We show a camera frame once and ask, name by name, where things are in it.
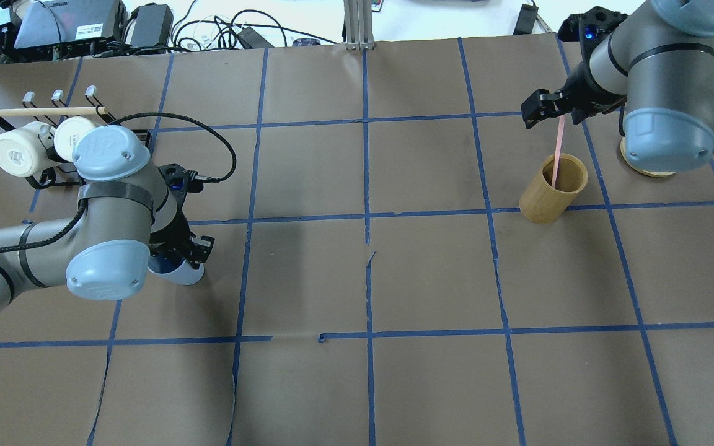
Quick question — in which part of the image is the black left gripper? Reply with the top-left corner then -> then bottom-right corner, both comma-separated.
148,164 -> 215,266

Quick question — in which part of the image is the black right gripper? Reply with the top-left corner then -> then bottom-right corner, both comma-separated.
521,7 -> 627,129

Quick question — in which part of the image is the pink chopstick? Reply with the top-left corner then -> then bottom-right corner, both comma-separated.
550,114 -> 566,189

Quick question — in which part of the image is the light blue plastic cup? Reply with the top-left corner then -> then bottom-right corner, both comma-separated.
148,256 -> 206,286

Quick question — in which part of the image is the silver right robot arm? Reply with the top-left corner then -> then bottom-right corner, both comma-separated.
244,1 -> 714,251

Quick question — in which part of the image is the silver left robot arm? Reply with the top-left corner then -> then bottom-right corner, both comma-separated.
0,125 -> 214,313

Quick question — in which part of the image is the bamboo chopstick holder cup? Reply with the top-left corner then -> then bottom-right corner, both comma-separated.
518,154 -> 588,225

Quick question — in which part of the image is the white ceramic mug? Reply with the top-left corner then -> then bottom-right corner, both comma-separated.
53,116 -> 101,162
0,121 -> 59,178

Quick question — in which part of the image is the black power adapter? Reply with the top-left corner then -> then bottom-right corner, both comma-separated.
127,4 -> 174,48

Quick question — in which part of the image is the black computer box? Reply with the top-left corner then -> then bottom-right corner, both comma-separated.
14,1 -> 126,50

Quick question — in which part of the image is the black wire mug rack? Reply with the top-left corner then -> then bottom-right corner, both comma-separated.
26,85 -> 151,190

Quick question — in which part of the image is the wooden rack handle rod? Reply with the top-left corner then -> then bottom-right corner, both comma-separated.
0,105 -> 110,118

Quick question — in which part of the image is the aluminium frame post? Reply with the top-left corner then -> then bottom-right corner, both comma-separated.
343,0 -> 375,50

